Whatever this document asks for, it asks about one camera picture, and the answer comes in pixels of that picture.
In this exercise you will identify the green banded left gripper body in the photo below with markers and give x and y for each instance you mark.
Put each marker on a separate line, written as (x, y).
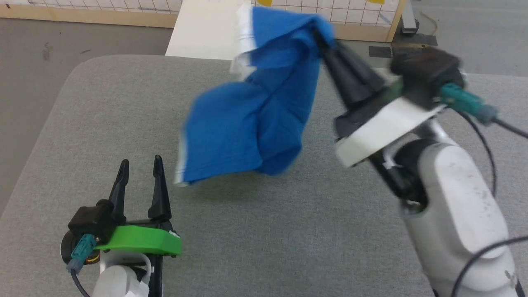
(142, 241)

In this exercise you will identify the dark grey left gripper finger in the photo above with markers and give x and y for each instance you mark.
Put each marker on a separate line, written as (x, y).
(119, 187)
(159, 194)

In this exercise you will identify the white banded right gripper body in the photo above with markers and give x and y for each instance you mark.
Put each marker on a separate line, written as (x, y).
(383, 123)

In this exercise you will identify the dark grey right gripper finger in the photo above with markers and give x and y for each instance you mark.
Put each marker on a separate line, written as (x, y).
(365, 70)
(344, 82)

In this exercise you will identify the blue garment with white trim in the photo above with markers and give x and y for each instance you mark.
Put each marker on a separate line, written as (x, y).
(247, 123)

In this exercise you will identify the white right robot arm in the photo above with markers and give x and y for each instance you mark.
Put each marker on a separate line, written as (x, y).
(453, 206)

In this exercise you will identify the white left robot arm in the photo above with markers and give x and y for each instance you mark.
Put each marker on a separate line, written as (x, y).
(119, 278)

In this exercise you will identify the lemon print grid backdrop panel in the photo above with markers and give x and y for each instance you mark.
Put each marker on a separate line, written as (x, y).
(354, 14)

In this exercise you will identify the black floor tape patch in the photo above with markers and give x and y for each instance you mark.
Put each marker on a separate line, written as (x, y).
(414, 39)

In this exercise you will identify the grey metal stand foot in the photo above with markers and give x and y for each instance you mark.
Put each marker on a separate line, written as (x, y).
(409, 18)

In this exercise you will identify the small white box table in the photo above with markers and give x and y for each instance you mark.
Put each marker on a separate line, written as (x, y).
(198, 29)

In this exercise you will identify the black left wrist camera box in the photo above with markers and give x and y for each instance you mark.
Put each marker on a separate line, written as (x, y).
(93, 218)

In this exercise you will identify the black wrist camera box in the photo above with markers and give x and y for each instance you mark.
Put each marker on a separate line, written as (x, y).
(427, 72)
(93, 218)

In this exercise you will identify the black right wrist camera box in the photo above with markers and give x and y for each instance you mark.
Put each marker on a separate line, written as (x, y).
(427, 72)

